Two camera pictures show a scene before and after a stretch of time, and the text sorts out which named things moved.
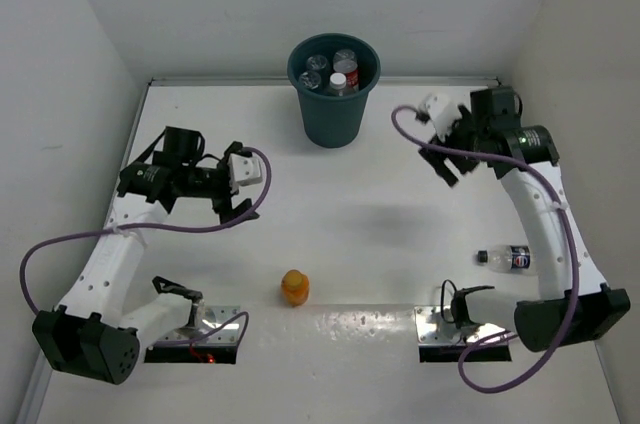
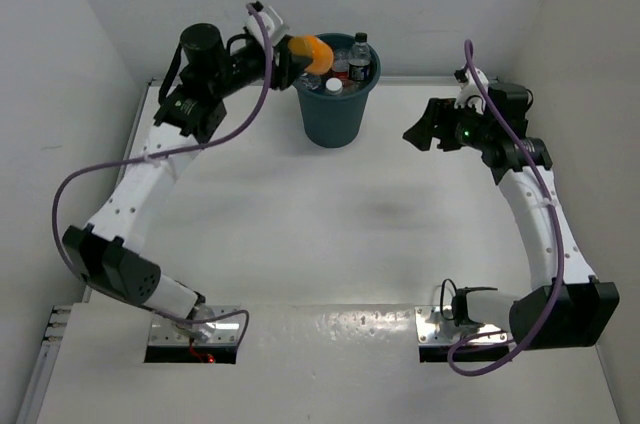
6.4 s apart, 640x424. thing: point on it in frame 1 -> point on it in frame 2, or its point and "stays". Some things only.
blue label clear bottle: (309, 79) stays
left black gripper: (222, 205) -> (286, 65)
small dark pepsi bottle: (508, 258) -> (359, 59)
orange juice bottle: (294, 288) -> (321, 52)
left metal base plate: (220, 319) stays
